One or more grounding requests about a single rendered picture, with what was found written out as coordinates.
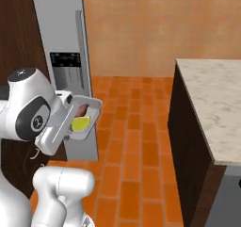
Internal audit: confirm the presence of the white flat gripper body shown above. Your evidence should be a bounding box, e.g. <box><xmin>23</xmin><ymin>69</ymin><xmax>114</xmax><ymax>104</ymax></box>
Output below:
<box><xmin>34</xmin><ymin>94</ymin><xmax>77</xmax><ymax>156</ymax></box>

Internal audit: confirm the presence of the yellow lemon wedge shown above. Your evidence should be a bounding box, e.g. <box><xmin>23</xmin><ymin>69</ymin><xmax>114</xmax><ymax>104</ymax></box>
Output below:
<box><xmin>71</xmin><ymin>115</ymin><xmax>92</xmax><ymax>133</ymax></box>

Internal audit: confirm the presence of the reddish brown potato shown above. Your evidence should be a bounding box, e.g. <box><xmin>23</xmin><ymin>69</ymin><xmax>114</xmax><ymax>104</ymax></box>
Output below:
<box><xmin>75</xmin><ymin>103</ymin><xmax>90</xmax><ymax>118</ymax></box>

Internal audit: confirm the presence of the white rectangular food container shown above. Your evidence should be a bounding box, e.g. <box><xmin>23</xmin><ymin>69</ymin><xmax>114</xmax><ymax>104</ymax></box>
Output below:
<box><xmin>65</xmin><ymin>94</ymin><xmax>104</xmax><ymax>141</ymax></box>

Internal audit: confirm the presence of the grey fridge door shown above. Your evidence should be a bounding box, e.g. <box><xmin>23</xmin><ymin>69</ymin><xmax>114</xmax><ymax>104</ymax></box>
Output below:
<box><xmin>29</xmin><ymin>0</ymin><xmax>100</xmax><ymax>162</ymax></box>

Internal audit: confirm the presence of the dark wood tall cabinet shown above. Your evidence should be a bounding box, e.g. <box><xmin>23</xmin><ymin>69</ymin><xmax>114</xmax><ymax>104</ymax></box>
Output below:
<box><xmin>0</xmin><ymin>0</ymin><xmax>69</xmax><ymax>201</ymax></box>

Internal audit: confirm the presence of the dark wood kitchen island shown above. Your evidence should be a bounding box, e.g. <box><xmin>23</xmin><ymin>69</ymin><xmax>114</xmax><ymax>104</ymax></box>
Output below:
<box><xmin>167</xmin><ymin>58</ymin><xmax>241</xmax><ymax>227</ymax></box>

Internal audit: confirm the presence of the grey appliance front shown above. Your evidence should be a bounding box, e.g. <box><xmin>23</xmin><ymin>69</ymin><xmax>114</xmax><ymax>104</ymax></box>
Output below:
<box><xmin>204</xmin><ymin>166</ymin><xmax>241</xmax><ymax>227</ymax></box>

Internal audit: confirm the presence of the grey fridge door handle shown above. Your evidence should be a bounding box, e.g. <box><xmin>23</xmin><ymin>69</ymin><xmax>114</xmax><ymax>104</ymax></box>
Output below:
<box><xmin>74</xmin><ymin>9</ymin><xmax>91</xmax><ymax>91</ymax></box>

